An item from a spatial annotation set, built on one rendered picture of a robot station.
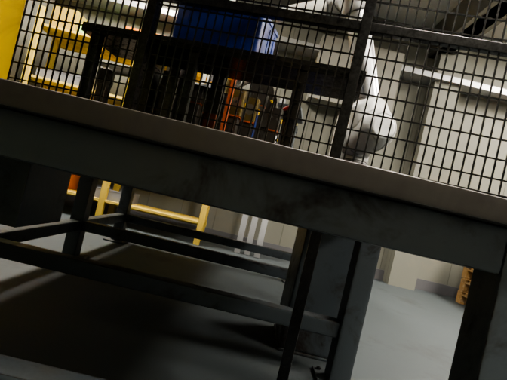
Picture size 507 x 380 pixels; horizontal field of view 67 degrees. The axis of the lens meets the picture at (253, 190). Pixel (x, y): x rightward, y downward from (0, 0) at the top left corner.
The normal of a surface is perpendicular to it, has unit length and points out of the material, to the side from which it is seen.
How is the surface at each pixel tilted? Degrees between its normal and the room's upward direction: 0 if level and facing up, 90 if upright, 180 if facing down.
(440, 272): 90
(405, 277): 90
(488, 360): 90
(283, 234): 90
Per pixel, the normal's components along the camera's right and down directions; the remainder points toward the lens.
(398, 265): 0.00, -0.01
